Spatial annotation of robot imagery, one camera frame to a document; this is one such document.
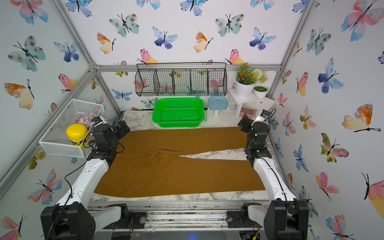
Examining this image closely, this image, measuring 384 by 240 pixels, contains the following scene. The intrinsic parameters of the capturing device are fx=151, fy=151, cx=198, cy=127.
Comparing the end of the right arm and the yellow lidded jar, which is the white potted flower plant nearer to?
the end of the right arm

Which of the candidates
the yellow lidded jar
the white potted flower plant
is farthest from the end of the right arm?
the yellow lidded jar

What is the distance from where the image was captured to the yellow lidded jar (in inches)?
25.0
